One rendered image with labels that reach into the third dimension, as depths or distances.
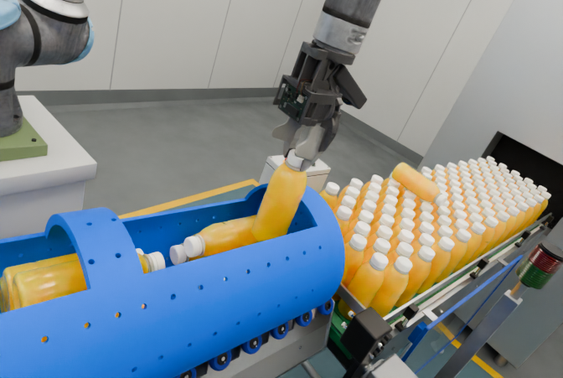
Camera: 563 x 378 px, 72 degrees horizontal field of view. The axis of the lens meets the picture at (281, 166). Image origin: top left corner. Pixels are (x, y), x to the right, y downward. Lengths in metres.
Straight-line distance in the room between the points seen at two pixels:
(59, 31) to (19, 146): 0.23
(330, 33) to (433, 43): 4.51
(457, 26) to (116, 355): 4.80
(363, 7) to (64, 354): 0.56
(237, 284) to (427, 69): 4.62
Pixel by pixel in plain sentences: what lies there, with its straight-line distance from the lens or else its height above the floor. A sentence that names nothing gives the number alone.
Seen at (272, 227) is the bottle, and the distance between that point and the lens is 0.73.
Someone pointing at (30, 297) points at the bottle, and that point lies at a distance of 0.58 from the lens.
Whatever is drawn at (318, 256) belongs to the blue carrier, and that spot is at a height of 1.18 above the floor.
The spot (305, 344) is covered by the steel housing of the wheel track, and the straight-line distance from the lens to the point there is 1.00.
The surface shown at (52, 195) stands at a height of 1.08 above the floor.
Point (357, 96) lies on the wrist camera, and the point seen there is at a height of 1.46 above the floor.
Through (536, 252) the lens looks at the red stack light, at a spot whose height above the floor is 1.24.
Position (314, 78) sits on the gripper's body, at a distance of 0.59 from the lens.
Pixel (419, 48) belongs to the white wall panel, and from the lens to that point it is 5.12.
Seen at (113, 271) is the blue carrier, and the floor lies 1.22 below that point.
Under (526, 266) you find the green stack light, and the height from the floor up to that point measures 1.19.
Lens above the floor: 1.61
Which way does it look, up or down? 26 degrees down
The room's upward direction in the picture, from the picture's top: 21 degrees clockwise
